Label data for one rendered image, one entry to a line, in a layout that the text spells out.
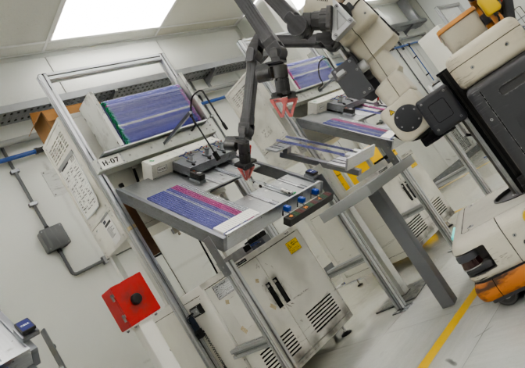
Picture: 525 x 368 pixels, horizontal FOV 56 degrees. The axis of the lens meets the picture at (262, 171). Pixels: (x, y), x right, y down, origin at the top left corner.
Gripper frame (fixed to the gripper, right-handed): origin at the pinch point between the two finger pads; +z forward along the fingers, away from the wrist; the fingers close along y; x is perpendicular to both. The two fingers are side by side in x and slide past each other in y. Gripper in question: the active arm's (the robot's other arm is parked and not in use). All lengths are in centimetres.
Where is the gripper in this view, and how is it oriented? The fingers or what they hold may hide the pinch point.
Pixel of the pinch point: (247, 178)
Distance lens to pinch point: 243.6
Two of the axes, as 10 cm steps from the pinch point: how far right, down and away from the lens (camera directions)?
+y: -6.2, 3.8, -6.8
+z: 0.8, 9.0, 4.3
